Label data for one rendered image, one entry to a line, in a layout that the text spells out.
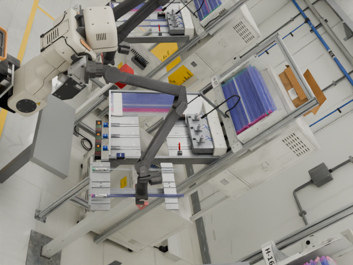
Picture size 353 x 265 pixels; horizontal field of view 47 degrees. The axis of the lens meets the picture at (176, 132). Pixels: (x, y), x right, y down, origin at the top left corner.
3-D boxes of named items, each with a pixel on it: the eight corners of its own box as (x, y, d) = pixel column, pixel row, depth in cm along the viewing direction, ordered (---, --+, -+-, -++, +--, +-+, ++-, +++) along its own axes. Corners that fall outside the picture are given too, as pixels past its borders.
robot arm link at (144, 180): (136, 173, 211) (138, 182, 208) (148, 171, 213) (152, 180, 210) (135, 182, 216) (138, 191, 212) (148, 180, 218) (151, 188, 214)
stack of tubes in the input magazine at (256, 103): (236, 133, 257) (272, 110, 247) (220, 84, 294) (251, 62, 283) (247, 143, 264) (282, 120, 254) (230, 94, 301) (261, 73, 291)
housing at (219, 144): (211, 163, 271) (215, 148, 261) (199, 114, 306) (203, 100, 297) (223, 162, 272) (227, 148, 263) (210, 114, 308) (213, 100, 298)
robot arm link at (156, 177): (135, 162, 215) (139, 166, 207) (156, 159, 218) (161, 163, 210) (137, 184, 217) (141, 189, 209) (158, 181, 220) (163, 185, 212)
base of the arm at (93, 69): (84, 54, 196) (86, 70, 189) (101, 54, 199) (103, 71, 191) (83, 68, 202) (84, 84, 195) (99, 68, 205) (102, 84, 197)
